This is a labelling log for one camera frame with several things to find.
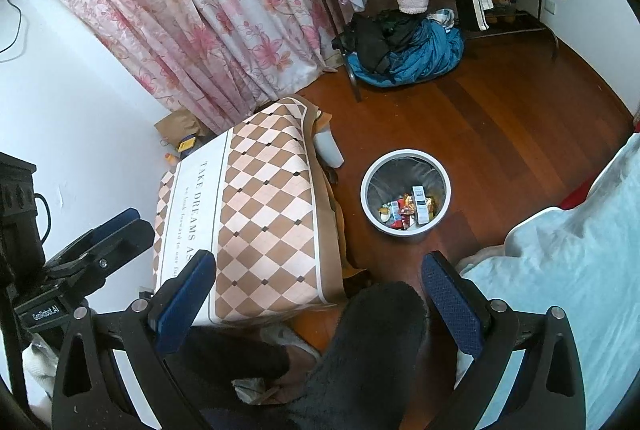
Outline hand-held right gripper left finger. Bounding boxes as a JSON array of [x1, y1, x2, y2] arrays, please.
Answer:
[[51, 249, 217, 430]]

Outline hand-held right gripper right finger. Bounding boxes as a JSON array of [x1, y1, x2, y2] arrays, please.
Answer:
[[421, 251, 587, 430]]

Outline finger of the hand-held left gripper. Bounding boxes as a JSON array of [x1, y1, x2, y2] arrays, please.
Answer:
[[55, 219, 157, 297], [42, 207, 142, 271]]

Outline white blue carton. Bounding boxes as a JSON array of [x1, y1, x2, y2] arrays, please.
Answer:
[[411, 185, 432, 225]]

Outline white round trash bin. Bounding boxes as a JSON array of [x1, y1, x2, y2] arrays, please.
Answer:
[[361, 149, 450, 237]]

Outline person's left forearm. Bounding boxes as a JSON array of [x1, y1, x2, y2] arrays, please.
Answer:
[[20, 340, 58, 411]]

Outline person's left leg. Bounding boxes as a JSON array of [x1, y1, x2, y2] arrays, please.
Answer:
[[170, 325, 291, 430]]

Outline dark fuzzy sock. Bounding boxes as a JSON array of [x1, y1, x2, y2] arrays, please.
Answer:
[[280, 282, 428, 430]]

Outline brown paper bag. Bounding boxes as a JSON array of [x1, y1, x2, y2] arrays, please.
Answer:
[[154, 110, 211, 143]]

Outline light blue blanket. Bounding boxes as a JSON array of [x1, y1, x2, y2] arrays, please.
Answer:
[[455, 130, 640, 430]]

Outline checkered brown white tablecloth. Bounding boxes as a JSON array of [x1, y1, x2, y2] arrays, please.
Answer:
[[152, 95, 348, 326]]

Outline tan under tablecloth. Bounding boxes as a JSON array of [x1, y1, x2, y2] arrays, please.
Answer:
[[310, 107, 371, 281]]

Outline clear plastic bin liner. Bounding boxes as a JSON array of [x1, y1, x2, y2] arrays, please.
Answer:
[[366, 156, 445, 228]]

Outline red blanket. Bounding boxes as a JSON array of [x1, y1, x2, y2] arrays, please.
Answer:
[[557, 182, 593, 211]]

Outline pink floral curtain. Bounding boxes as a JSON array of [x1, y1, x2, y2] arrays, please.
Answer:
[[32, 0, 361, 136]]

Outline black clothes rack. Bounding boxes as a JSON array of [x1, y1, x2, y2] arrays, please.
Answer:
[[280, 0, 561, 103]]

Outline blue jacket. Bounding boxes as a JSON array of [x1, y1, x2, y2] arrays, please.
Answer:
[[347, 17, 465, 87]]

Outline black clothing pile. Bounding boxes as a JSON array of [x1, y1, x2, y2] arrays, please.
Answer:
[[332, 10, 426, 73]]

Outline black wall cable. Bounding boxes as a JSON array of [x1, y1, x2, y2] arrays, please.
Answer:
[[0, 0, 23, 61]]

